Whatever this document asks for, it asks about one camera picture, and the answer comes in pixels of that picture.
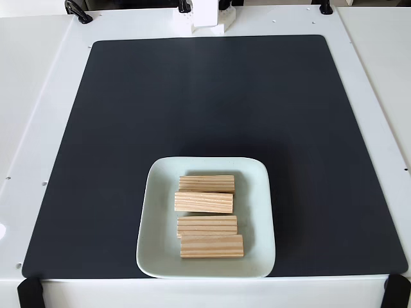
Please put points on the ridged light wooden block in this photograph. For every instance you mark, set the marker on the ridged light wooden block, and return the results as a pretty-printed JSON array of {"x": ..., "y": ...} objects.
[
  {"x": 204, "y": 202},
  {"x": 207, "y": 183},
  {"x": 207, "y": 224},
  {"x": 212, "y": 246}
]

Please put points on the pale green square plate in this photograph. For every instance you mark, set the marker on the pale green square plate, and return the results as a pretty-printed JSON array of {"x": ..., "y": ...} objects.
[{"x": 257, "y": 224}]

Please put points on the black rubber mat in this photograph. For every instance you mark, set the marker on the black rubber mat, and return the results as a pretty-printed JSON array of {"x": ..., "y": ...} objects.
[{"x": 96, "y": 160}]

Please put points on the black table clamp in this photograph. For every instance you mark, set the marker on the black table clamp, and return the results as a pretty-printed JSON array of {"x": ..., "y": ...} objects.
[
  {"x": 78, "y": 13},
  {"x": 183, "y": 6},
  {"x": 326, "y": 7}
]

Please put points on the black corner bracket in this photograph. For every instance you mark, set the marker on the black corner bracket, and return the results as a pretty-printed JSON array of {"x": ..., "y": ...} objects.
[
  {"x": 30, "y": 293},
  {"x": 398, "y": 292}
]

